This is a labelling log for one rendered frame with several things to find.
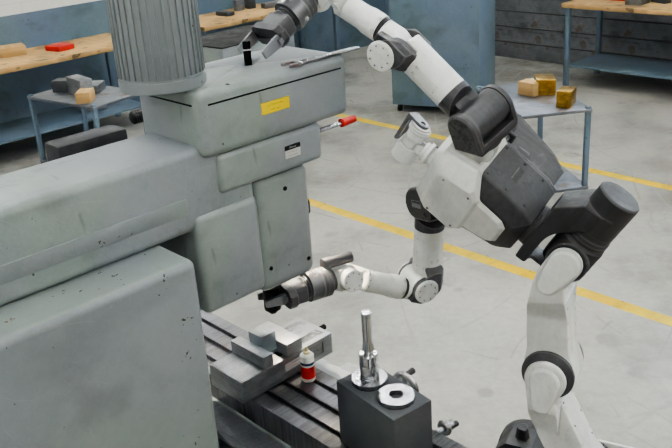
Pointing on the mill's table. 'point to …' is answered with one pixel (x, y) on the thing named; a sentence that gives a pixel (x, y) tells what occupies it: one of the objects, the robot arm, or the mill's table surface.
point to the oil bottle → (307, 366)
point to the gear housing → (267, 157)
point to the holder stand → (383, 413)
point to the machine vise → (265, 362)
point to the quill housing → (283, 225)
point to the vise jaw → (285, 340)
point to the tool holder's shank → (367, 332)
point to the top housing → (249, 100)
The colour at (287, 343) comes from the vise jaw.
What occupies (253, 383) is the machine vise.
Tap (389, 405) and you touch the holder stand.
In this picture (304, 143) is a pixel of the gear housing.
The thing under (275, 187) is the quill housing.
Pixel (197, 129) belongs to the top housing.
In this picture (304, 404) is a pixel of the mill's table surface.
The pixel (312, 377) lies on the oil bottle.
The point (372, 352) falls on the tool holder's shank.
